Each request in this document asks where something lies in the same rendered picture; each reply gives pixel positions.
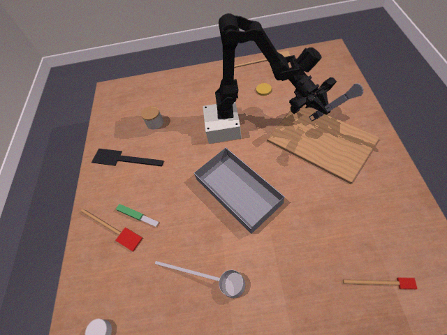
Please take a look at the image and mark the yellow flat disc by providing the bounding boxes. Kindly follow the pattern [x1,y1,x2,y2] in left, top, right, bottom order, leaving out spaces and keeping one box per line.
[256,83,272,96]

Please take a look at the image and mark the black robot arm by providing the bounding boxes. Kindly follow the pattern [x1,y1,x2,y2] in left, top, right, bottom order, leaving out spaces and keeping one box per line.
[215,13,322,119]

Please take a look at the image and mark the light wooden board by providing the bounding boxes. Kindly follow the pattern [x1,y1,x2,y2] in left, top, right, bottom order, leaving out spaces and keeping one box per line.
[267,105,380,184]

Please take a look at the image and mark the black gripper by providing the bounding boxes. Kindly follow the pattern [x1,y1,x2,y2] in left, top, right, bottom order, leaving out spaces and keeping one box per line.
[291,75,337,115]

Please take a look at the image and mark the black spatula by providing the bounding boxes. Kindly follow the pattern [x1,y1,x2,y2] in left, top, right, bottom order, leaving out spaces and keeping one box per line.
[92,149,164,166]

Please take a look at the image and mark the grey round pan with thin handle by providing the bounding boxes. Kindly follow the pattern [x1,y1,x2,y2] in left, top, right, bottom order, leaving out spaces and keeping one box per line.
[155,261,245,298]

